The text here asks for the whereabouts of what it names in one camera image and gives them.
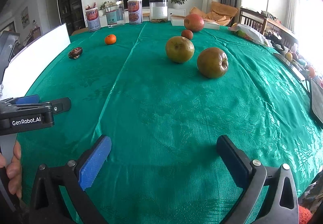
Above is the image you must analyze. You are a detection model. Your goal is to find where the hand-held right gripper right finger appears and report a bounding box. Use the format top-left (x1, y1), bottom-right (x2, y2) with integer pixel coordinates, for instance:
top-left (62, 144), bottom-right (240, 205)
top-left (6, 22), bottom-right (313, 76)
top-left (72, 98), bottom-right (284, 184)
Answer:
top-left (216, 135), bottom-right (299, 224)

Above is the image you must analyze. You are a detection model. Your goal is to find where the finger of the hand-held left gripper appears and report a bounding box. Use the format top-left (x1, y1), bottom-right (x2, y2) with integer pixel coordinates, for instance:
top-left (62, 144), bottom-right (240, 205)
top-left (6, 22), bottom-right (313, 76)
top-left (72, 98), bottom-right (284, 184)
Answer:
top-left (10, 94), bottom-right (40, 105)
top-left (38, 97), bottom-right (71, 114)

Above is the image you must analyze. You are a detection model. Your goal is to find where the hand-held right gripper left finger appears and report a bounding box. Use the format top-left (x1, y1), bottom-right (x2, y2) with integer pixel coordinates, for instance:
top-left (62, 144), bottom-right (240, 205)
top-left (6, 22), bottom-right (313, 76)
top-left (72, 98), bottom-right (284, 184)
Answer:
top-left (30, 135), bottom-right (113, 224)

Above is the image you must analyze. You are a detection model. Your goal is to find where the white cardboard box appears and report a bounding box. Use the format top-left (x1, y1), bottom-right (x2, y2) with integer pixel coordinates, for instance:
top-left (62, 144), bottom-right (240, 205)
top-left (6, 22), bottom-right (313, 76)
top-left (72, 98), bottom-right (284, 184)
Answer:
top-left (2, 23), bottom-right (71, 99)

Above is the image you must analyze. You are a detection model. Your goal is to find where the green-brown apple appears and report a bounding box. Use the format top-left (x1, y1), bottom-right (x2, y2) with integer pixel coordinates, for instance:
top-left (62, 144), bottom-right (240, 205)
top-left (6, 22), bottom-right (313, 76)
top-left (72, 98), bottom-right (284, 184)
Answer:
top-left (197, 47), bottom-right (229, 79)
top-left (165, 36), bottom-right (195, 64)

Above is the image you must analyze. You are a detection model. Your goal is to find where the large red apple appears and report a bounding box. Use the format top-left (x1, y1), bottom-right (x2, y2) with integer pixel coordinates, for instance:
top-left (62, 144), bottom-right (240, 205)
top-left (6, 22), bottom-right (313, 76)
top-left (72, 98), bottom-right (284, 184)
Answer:
top-left (184, 13), bottom-right (204, 33)

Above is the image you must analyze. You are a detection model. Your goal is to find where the person's left hand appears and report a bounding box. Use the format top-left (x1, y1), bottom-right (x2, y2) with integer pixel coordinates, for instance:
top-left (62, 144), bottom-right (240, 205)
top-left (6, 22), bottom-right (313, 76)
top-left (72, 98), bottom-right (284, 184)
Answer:
top-left (0, 141), bottom-right (23, 199)

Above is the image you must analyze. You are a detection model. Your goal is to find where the green tablecloth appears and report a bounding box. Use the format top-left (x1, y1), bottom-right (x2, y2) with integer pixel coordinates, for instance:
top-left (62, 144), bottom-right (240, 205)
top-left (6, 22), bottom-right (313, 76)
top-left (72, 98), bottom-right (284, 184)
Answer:
top-left (16, 22), bottom-right (323, 224)

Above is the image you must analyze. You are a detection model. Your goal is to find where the red fuzzy cloth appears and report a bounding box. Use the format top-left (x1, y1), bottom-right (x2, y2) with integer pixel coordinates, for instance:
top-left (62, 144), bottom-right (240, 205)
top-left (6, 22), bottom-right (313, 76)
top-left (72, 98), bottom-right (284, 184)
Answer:
top-left (299, 205), bottom-right (315, 224)

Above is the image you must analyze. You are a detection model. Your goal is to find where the pink label tin can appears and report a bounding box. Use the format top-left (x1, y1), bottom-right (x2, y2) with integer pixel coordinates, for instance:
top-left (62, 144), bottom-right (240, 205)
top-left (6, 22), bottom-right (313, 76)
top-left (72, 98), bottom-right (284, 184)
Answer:
top-left (127, 0), bottom-right (143, 25)
top-left (85, 7), bottom-right (101, 33)

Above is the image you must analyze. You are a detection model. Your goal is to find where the black smartphone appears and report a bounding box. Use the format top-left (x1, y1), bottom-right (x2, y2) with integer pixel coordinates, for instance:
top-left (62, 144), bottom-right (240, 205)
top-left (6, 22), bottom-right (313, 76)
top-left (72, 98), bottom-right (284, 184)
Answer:
top-left (309, 78), bottom-right (323, 126)

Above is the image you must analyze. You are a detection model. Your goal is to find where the glass jar silver lid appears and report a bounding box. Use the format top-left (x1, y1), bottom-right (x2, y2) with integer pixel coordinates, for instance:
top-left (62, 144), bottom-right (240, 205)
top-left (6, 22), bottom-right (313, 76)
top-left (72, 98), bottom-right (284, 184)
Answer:
top-left (105, 0), bottom-right (126, 28)

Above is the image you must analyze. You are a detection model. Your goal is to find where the basket of assorted fruit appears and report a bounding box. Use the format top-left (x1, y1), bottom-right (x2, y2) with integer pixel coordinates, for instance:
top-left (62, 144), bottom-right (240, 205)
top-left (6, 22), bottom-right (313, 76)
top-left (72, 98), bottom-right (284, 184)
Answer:
top-left (284, 51), bottom-right (318, 80)

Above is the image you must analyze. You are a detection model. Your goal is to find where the white plastic bag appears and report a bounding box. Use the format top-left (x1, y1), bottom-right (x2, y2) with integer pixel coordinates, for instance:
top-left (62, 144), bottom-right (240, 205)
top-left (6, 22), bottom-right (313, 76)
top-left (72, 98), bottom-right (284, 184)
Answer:
top-left (228, 23), bottom-right (273, 46)

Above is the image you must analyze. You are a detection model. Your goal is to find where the clear jar black lid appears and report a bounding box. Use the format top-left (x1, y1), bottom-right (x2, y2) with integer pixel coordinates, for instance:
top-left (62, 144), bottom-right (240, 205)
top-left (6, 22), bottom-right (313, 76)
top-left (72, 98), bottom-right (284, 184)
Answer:
top-left (149, 0), bottom-right (168, 24)

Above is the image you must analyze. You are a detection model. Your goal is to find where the flat yellow white box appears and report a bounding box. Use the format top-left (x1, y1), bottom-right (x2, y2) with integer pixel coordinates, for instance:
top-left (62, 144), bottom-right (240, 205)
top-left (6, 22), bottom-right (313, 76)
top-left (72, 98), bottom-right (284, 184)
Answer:
top-left (170, 14), bottom-right (220, 30)

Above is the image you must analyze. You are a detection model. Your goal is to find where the wooden slatted bench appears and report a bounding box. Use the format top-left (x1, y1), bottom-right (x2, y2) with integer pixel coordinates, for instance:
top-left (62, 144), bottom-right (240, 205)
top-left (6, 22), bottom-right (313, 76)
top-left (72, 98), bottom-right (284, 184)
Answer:
top-left (238, 7), bottom-right (298, 45)

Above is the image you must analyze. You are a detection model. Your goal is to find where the white television cabinet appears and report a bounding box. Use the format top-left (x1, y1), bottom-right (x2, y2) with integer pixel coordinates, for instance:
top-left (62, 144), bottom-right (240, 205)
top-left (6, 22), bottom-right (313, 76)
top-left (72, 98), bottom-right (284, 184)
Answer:
top-left (98, 6), bottom-right (187, 19)

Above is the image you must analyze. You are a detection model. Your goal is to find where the orange lounge chair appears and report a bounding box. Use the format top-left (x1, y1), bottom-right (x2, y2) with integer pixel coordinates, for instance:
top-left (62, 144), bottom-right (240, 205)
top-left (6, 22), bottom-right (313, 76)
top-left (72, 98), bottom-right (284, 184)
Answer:
top-left (189, 1), bottom-right (239, 27)

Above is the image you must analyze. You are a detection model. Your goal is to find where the framed wall picture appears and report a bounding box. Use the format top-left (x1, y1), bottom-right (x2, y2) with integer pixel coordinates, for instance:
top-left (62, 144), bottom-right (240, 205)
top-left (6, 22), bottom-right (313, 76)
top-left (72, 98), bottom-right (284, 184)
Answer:
top-left (20, 6), bottom-right (30, 29)

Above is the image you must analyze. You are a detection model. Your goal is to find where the black charging cable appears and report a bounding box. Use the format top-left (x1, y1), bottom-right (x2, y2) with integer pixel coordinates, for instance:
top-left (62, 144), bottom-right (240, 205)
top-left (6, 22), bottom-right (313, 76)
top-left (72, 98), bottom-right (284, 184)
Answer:
top-left (300, 76), bottom-right (311, 93)

